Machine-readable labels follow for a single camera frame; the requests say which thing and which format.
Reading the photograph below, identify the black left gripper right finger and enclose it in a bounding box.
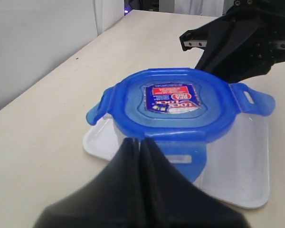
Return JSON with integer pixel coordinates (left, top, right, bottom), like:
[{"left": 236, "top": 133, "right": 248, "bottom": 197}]
[{"left": 139, "top": 138, "right": 250, "bottom": 228}]

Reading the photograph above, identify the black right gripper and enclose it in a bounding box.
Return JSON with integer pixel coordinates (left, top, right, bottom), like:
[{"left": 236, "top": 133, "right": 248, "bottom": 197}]
[{"left": 180, "top": 0, "right": 285, "bottom": 83}]

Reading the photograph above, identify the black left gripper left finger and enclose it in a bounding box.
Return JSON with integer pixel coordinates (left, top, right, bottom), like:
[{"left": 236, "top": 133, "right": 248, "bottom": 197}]
[{"left": 34, "top": 138, "right": 143, "bottom": 228}]

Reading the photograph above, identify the clear plastic tea bottle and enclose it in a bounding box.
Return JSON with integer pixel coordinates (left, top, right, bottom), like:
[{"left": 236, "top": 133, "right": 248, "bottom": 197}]
[{"left": 150, "top": 114, "right": 270, "bottom": 208}]

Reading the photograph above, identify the blue bottle lid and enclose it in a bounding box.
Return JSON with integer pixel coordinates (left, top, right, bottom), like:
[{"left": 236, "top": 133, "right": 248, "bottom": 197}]
[{"left": 86, "top": 68, "right": 276, "bottom": 182}]

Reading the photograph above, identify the white plastic tray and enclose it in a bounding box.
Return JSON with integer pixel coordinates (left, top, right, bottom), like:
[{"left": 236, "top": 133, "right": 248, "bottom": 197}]
[{"left": 82, "top": 116, "right": 270, "bottom": 209}]

